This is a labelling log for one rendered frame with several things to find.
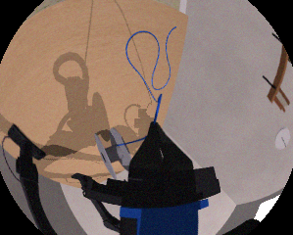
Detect grey disc with black centre hole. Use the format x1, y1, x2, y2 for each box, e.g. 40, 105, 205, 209
94, 128, 132, 180

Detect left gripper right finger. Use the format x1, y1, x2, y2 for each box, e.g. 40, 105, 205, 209
155, 122, 193, 170

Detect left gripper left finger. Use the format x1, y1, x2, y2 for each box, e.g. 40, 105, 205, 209
129, 121, 161, 169

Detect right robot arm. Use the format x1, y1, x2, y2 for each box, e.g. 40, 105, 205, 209
72, 173, 120, 233

